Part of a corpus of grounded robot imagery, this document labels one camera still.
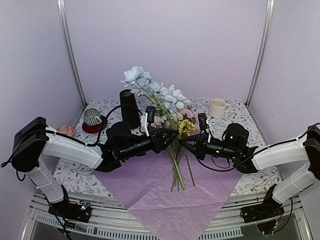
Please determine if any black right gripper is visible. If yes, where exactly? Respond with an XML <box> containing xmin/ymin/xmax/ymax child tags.
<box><xmin>179</xmin><ymin>132</ymin><xmax>239</xmax><ymax>161</ymax></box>

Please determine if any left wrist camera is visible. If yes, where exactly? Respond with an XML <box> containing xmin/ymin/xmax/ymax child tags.
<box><xmin>140</xmin><ymin>106</ymin><xmax>156</xmax><ymax>137</ymax></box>

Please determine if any right aluminium frame post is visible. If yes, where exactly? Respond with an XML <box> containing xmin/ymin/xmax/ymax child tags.
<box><xmin>245</xmin><ymin>0</ymin><xmax>275</xmax><ymax>108</ymax></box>

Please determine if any striped grey teacup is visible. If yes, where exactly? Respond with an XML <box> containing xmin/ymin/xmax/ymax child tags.
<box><xmin>83</xmin><ymin>108</ymin><xmax>102</xmax><ymax>127</ymax></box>

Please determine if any purple pink wrapping paper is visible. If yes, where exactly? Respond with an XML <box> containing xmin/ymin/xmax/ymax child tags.
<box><xmin>94</xmin><ymin>151</ymin><xmax>242</xmax><ymax>240</ymax></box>

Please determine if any yellow small flower sprig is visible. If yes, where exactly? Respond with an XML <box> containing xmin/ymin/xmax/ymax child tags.
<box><xmin>178</xmin><ymin>118</ymin><xmax>196</xmax><ymax>187</ymax></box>

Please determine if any pink rose flower stem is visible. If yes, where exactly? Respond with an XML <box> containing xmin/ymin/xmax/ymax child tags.
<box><xmin>178</xmin><ymin>104</ymin><xmax>199</xmax><ymax>123</ymax></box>

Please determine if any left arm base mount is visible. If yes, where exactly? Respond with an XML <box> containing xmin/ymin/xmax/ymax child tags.
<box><xmin>48</xmin><ymin>185</ymin><xmax>92</xmax><ymax>223</ymax></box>

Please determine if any floral patterned tablecloth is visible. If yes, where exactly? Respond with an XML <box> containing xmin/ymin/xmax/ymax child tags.
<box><xmin>45</xmin><ymin>98</ymin><xmax>288</xmax><ymax>201</ymax></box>

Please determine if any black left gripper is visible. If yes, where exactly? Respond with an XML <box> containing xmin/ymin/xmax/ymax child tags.
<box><xmin>119</xmin><ymin>127</ymin><xmax>179</xmax><ymax>161</ymax></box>

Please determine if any white rose flower stem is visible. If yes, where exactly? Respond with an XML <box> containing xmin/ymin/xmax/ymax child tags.
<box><xmin>152</xmin><ymin>115</ymin><xmax>186</xmax><ymax>192</ymax></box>

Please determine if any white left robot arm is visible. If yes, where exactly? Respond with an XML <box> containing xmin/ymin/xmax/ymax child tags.
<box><xmin>8</xmin><ymin>117</ymin><xmax>178</xmax><ymax>217</ymax></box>

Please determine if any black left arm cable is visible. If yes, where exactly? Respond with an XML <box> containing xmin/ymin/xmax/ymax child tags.
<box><xmin>0</xmin><ymin>104</ymin><xmax>122</xmax><ymax>168</ymax></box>

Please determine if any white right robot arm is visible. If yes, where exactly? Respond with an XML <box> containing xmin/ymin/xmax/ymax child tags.
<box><xmin>179</xmin><ymin>123</ymin><xmax>320</xmax><ymax>218</ymax></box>

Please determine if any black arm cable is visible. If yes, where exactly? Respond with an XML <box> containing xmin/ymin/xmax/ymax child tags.
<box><xmin>197</xmin><ymin>157</ymin><xmax>241</xmax><ymax>172</ymax></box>
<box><xmin>0</xmin><ymin>104</ymin><xmax>122</xmax><ymax>168</ymax></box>

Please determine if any black tapered vase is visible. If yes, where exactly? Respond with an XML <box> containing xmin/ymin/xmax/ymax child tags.
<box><xmin>119</xmin><ymin>89</ymin><xmax>140</xmax><ymax>129</ymax></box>

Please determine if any left aluminium frame post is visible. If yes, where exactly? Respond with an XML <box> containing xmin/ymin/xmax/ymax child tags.
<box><xmin>56</xmin><ymin>0</ymin><xmax>88</xmax><ymax>107</ymax></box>

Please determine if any cream ceramic mug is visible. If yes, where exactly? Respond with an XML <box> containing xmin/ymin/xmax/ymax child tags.
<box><xmin>208</xmin><ymin>98</ymin><xmax>231</xmax><ymax>119</ymax></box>

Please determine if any red lacquer saucer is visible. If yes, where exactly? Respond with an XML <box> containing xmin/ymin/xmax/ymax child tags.
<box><xmin>81</xmin><ymin>116</ymin><xmax>108</xmax><ymax>134</ymax></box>

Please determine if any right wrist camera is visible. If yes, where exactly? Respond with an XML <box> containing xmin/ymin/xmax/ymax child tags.
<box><xmin>197</xmin><ymin>112</ymin><xmax>211</xmax><ymax>135</ymax></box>

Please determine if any light blue flower stem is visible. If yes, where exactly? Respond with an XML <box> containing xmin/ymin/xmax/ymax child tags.
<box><xmin>120</xmin><ymin>65</ymin><xmax>191</xmax><ymax>141</ymax></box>

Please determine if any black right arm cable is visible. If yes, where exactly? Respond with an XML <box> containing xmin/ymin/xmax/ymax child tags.
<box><xmin>197</xmin><ymin>157</ymin><xmax>241</xmax><ymax>172</ymax></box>

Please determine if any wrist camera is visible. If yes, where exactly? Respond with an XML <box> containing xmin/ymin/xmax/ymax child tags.
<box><xmin>197</xmin><ymin>112</ymin><xmax>211</xmax><ymax>135</ymax></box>
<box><xmin>140</xmin><ymin>106</ymin><xmax>156</xmax><ymax>137</ymax></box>

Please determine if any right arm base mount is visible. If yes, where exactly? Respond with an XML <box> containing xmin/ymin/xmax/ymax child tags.
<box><xmin>240</xmin><ymin>184</ymin><xmax>285</xmax><ymax>235</ymax></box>

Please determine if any aluminium frame post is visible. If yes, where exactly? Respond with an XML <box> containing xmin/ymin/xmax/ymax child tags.
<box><xmin>245</xmin><ymin>0</ymin><xmax>275</xmax><ymax>108</ymax></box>
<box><xmin>56</xmin><ymin>0</ymin><xmax>88</xmax><ymax>107</ymax></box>

